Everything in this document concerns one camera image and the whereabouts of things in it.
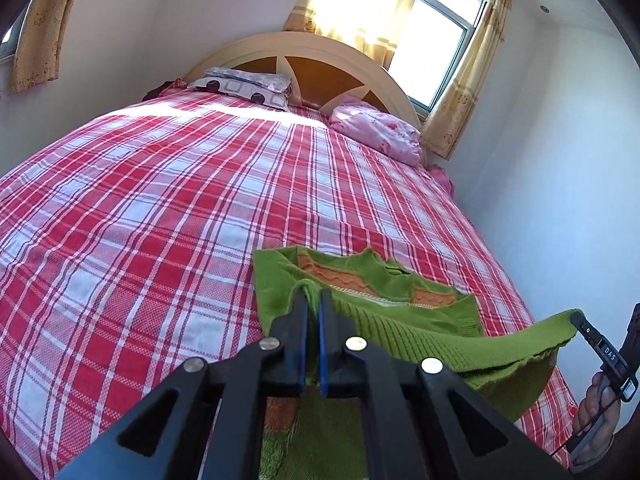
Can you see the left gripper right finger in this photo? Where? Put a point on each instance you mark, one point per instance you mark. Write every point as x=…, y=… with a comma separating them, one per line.
x=420, y=421

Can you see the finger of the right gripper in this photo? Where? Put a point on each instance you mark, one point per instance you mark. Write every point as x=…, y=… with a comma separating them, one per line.
x=622, y=381
x=630, y=350

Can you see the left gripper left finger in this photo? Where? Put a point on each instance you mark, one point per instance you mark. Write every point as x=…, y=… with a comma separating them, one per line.
x=205, y=420

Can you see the green orange striped knit sweater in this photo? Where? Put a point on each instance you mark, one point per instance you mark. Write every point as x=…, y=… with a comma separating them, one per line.
x=411, y=318

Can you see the red white plaid bedsheet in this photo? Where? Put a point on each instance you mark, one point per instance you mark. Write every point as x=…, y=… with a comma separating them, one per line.
x=127, y=245

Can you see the pink cloth beside bed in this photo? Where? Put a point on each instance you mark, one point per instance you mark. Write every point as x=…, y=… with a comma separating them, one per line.
x=441, y=177

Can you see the pink pillow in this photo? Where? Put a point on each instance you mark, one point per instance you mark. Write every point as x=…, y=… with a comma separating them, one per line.
x=381, y=131

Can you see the yellow curtain right of back window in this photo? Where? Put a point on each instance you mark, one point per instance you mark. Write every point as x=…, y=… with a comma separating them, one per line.
x=446, y=122

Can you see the yellow curtain of window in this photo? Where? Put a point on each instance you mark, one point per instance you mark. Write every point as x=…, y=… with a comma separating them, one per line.
x=446, y=122
x=372, y=27

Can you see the dark cloth at bed corner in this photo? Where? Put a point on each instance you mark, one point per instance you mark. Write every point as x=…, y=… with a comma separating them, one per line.
x=166, y=89

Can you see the white grey patterned pillow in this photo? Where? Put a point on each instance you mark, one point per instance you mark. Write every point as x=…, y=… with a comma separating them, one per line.
x=269, y=90

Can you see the beige wooden arched headboard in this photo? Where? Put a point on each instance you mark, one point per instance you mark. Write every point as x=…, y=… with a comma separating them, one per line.
x=322, y=70

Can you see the back window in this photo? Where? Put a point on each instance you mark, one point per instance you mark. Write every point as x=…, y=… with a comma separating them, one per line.
x=430, y=47

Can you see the yellow curtain at side window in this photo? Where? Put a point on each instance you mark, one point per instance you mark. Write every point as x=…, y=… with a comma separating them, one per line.
x=37, y=57

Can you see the yellow curtain left of back window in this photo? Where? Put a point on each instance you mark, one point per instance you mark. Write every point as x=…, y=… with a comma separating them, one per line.
x=372, y=27

